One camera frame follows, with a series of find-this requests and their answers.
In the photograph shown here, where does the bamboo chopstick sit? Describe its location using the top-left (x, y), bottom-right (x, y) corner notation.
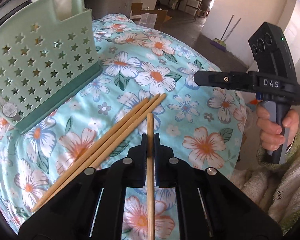
top-left (56, 94), bottom-right (160, 186)
top-left (31, 98), bottom-right (153, 212)
top-left (147, 113), bottom-right (155, 240)
top-left (83, 93), bottom-right (166, 168)

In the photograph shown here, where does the person's right hand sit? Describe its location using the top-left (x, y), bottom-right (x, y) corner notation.
top-left (256, 103), bottom-right (300, 151)

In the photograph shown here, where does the bamboo chopstick on cloth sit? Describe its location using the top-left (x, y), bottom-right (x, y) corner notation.
top-left (31, 98), bottom-right (153, 212)
top-left (56, 94), bottom-right (160, 186)
top-left (83, 93), bottom-right (166, 168)

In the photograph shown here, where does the cream fleece right sleeve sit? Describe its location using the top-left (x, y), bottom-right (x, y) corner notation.
top-left (230, 131), bottom-right (300, 234)

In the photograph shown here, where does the cardboard box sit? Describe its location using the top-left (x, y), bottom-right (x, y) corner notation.
top-left (129, 3), bottom-right (172, 30)

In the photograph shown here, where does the mint green utensil caddy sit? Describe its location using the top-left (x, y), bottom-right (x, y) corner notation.
top-left (0, 0), bottom-right (102, 133)

